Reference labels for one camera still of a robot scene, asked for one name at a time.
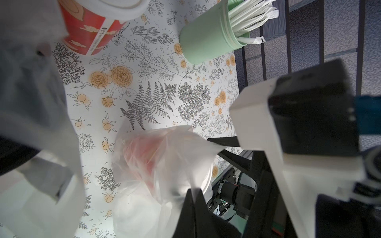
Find red cup white lid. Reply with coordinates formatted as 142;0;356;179
124;134;213;201
58;0;150;56

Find green straw holder cup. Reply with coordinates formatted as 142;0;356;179
180;0;246;64

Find clear plastic carrier bag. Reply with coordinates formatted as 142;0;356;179
1;1;85;238

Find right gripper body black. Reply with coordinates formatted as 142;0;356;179
207;149;286;238

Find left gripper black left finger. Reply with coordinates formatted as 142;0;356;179
0;137;40;176

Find white wrapped straws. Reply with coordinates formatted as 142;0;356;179
228;0;279;45

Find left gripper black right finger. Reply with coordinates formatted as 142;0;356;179
173;188;241;238

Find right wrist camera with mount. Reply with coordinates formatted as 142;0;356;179
229;59;381;238

